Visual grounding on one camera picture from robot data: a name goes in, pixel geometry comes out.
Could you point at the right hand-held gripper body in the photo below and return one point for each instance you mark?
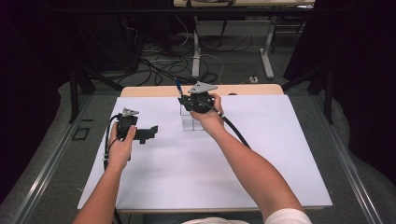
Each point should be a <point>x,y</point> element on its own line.
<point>200,101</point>

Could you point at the black metal stand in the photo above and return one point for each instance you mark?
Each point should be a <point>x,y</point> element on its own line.
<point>327,93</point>
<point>74,93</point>

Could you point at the white table mat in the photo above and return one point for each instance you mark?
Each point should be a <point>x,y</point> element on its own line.
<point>174,161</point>

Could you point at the person's left hand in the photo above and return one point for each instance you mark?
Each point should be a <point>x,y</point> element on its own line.
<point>120,152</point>

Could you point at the wooden table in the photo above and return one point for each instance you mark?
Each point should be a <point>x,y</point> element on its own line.
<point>149,90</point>

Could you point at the clear plastic organizer box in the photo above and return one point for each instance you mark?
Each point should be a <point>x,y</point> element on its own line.
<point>190,124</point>

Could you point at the white power plug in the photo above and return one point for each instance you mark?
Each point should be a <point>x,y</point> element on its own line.
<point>253,79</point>

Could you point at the dark curtain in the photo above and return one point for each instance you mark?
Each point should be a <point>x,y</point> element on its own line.
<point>28,93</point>
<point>367,77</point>

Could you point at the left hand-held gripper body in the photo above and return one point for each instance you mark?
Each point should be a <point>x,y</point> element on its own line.
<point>126,124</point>

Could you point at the person's right hand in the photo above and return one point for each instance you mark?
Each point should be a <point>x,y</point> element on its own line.
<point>211,119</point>

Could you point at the person's white shirt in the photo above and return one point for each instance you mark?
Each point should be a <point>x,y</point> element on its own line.
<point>288,217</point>

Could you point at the white desk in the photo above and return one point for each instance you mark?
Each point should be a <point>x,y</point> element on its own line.
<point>196,53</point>

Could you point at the metal floor rail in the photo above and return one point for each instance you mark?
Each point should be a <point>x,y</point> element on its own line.
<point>351,168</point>
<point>43,174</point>

